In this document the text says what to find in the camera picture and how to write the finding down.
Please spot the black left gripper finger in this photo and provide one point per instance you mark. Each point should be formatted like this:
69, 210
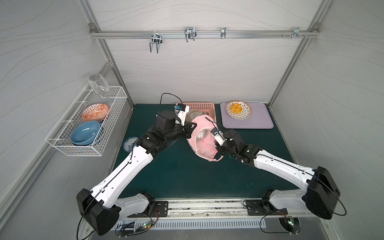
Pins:
189, 127
187, 133

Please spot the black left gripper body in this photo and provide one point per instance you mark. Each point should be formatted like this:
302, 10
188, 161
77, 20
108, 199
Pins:
188, 129

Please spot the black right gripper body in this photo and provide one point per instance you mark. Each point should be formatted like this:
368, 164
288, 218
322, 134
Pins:
221, 147

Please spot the pink baseball cap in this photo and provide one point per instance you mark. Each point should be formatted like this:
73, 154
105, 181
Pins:
202, 141

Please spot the beige baseball cap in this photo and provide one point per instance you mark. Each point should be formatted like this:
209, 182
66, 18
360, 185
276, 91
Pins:
193, 113

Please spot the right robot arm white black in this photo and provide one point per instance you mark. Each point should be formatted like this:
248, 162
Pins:
316, 190

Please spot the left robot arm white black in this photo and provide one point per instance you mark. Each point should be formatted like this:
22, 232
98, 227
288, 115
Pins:
101, 207

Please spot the pink perforated plastic basket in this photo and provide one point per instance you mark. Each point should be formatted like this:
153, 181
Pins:
203, 107

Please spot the white speckled plate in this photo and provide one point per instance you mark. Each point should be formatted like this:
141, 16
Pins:
246, 111

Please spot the yellow bread roll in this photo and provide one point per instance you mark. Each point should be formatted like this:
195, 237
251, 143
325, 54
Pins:
236, 108

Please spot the green table mat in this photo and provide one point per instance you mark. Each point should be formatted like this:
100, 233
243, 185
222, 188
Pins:
178, 173

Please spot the lilac plastic tray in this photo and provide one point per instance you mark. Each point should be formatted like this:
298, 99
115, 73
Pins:
259, 119

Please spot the blue white patterned small bowl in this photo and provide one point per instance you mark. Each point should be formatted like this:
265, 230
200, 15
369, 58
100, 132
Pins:
128, 144

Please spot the orange patterned bowl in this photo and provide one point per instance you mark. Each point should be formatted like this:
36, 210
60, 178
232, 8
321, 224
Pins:
96, 112

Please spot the blue ceramic bowl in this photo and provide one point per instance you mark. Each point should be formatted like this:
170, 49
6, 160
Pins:
85, 134

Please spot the clear drinking glass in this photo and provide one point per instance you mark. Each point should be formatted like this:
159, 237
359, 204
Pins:
99, 84

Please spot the metal double hook left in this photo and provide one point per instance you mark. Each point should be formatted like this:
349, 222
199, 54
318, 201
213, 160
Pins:
156, 41

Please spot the metal double hook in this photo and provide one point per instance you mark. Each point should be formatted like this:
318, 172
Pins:
156, 41
190, 34

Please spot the metal double hook middle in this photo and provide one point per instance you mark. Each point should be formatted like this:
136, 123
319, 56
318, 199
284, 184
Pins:
190, 34

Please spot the metal single hook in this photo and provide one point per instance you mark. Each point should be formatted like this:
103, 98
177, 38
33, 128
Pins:
223, 33

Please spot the metal hook right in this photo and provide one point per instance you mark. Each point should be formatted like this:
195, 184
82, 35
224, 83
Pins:
296, 34

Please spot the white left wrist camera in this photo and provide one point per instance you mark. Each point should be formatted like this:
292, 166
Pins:
181, 111

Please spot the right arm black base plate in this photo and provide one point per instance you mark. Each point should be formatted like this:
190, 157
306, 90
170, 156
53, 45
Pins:
255, 207

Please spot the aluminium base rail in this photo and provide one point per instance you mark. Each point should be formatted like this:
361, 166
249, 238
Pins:
207, 208

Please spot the white wire wall basket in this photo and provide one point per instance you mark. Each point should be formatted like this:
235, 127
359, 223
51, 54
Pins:
59, 137

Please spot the aluminium top rail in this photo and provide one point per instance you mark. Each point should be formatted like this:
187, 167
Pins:
216, 34

